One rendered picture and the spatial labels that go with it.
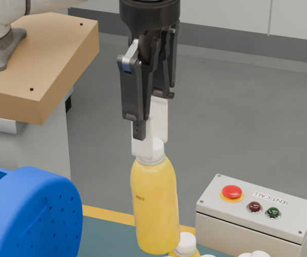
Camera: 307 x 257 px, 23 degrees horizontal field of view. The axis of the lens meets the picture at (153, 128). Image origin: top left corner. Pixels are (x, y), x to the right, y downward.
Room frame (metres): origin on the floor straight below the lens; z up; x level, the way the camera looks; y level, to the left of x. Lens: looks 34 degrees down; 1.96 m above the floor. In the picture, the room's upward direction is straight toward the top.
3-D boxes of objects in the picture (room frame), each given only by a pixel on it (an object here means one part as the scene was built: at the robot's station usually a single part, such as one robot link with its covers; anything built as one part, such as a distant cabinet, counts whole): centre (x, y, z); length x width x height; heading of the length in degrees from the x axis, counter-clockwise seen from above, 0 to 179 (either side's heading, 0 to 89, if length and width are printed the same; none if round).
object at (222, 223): (1.03, -0.19, 1.05); 0.20 x 0.10 x 0.10; 63
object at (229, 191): (1.05, -0.14, 1.11); 0.04 x 0.04 x 0.01
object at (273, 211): (1.00, -0.21, 1.11); 0.02 x 0.02 x 0.01
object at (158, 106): (0.86, -0.01, 1.40); 0.03 x 0.01 x 0.07; 63
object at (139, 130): (0.80, 0.02, 1.42); 0.03 x 0.01 x 0.05; 153
